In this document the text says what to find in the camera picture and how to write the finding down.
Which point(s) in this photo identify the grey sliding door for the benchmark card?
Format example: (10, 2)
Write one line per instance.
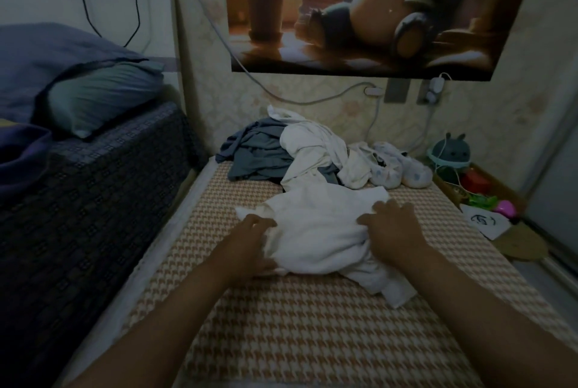
(555, 193)

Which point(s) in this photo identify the person's left forearm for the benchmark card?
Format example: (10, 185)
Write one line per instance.
(162, 329)

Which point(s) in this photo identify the red toy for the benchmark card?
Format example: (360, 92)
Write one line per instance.
(476, 182)

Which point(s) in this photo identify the person's left hand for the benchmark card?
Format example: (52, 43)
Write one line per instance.
(244, 252)

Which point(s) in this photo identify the green toy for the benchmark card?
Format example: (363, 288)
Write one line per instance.
(474, 200)

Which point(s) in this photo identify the blue folded blanket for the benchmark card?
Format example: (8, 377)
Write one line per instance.
(23, 162)

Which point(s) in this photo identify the wooden bedside tray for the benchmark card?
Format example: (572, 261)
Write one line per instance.
(524, 243)

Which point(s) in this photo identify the pink ball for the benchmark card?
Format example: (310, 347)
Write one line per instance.
(506, 209)

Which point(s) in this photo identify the dark patterned bed cover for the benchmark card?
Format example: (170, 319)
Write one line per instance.
(90, 239)

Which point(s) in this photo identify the cartoon bear wall poster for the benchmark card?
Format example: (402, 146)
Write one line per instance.
(379, 13)

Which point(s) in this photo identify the person's right forearm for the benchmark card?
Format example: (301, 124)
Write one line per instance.
(488, 320)

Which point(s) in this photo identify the white charger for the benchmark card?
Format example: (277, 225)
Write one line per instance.
(435, 90)

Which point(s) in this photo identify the blue pillow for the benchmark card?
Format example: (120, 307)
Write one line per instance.
(45, 58)

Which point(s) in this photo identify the person's right hand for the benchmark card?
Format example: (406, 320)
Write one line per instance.
(393, 230)

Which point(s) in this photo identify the white printed card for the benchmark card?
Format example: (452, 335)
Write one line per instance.
(485, 221)

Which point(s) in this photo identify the grey wall socket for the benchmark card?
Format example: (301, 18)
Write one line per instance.
(397, 91)

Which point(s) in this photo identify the teal round bunny lamp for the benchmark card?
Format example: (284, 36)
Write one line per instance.
(449, 153)

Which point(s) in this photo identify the white T-shirt with letter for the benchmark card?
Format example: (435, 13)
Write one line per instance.
(316, 230)

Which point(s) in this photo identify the grey-green pillow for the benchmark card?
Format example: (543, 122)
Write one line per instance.
(104, 99)

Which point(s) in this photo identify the pile of grey-blue clothes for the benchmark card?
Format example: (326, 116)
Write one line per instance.
(257, 153)

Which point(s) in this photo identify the white printed slipper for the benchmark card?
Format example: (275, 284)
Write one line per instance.
(384, 171)
(414, 171)

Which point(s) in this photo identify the white wall plug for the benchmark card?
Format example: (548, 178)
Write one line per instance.
(373, 91)

